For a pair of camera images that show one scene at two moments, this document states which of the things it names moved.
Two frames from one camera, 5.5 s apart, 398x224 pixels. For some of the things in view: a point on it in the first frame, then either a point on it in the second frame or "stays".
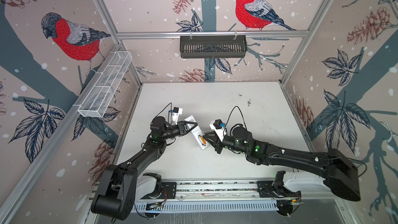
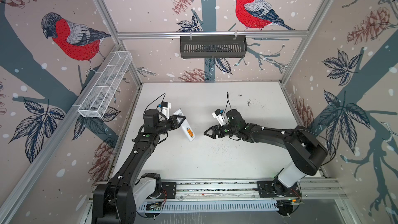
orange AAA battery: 203,140 to 191,134
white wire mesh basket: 105,83 stays
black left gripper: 181,127 to 176,124
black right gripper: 216,143 to 214,128
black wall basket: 213,46 stays
